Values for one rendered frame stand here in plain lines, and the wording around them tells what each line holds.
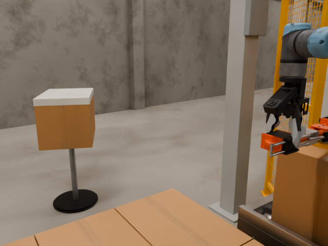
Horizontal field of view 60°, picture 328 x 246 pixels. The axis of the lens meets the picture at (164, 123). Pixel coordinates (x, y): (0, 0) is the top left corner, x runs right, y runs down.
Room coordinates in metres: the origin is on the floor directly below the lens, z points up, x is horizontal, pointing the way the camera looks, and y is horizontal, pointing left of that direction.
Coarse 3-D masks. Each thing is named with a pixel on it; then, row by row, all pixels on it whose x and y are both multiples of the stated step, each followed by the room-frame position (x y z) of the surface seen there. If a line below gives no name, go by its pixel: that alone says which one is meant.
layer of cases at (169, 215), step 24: (168, 192) 1.54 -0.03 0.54; (96, 216) 1.28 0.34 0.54; (120, 216) 1.28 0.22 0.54; (144, 216) 1.28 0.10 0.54; (168, 216) 1.28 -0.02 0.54; (192, 216) 1.28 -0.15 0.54; (216, 216) 1.28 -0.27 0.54; (24, 240) 1.10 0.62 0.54; (48, 240) 1.10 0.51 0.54; (72, 240) 1.10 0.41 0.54; (96, 240) 1.10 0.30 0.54; (120, 240) 1.10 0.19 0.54; (144, 240) 1.10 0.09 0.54; (168, 240) 1.10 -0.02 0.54; (192, 240) 1.10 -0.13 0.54; (216, 240) 1.10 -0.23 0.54; (240, 240) 1.10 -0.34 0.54
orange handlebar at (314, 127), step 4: (312, 124) 1.02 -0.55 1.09; (316, 124) 1.02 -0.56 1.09; (320, 124) 1.02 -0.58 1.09; (324, 124) 1.04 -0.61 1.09; (312, 128) 0.99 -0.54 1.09; (316, 128) 1.00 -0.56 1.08; (320, 128) 0.97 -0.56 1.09; (324, 128) 0.96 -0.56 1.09; (320, 132) 0.94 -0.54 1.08; (268, 140) 0.84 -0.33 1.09; (300, 140) 0.87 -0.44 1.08; (304, 140) 0.88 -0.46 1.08; (268, 144) 0.83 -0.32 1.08; (276, 148) 0.82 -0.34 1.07
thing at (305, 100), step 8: (280, 80) 0.86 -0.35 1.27; (288, 80) 0.84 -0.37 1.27; (296, 80) 0.83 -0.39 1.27; (304, 80) 0.85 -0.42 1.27; (296, 88) 0.86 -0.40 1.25; (304, 88) 0.88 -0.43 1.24; (296, 96) 0.86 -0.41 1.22; (304, 96) 0.88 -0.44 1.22; (288, 104) 0.84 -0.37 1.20; (296, 104) 0.82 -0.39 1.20; (304, 104) 0.85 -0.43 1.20; (280, 112) 0.86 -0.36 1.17; (288, 112) 0.83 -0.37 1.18; (304, 112) 0.86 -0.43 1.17
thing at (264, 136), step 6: (270, 132) 0.88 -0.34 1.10; (276, 132) 0.88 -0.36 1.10; (282, 132) 0.88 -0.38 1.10; (288, 132) 0.88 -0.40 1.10; (264, 138) 0.86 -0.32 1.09; (270, 138) 0.84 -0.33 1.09; (276, 138) 0.83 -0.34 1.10; (282, 138) 0.82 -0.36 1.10; (264, 144) 0.86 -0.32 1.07; (282, 144) 0.82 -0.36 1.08; (276, 150) 0.82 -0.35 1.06
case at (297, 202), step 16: (288, 160) 1.15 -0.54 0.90; (304, 160) 1.09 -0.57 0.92; (320, 160) 1.04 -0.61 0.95; (288, 176) 1.14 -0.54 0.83; (304, 176) 1.08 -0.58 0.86; (320, 176) 1.03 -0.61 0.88; (288, 192) 1.13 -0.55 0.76; (304, 192) 1.08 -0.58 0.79; (320, 192) 1.02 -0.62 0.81; (272, 208) 1.19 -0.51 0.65; (288, 208) 1.12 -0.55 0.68; (304, 208) 1.07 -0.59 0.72; (320, 208) 1.02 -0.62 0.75; (288, 224) 1.12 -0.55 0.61; (304, 224) 1.06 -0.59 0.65; (320, 224) 1.01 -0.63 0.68; (320, 240) 1.00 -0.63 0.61
